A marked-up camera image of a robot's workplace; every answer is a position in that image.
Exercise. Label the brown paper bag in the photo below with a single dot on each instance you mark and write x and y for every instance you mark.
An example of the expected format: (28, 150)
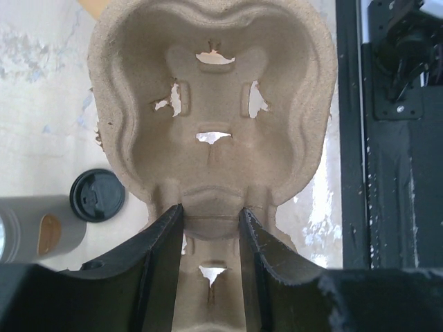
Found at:
(94, 7)

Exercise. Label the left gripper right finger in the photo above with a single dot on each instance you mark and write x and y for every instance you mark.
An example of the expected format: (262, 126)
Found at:
(283, 291)

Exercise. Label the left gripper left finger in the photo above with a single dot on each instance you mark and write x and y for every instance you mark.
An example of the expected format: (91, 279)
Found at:
(130, 288)

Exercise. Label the grey straw holder cup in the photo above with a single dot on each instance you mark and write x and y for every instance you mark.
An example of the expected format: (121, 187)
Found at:
(38, 227)

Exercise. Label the brown cup carrier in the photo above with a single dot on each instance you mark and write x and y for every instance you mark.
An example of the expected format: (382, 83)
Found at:
(218, 106)

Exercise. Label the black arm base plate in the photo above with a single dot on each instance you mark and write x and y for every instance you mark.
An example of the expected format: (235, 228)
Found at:
(390, 104)

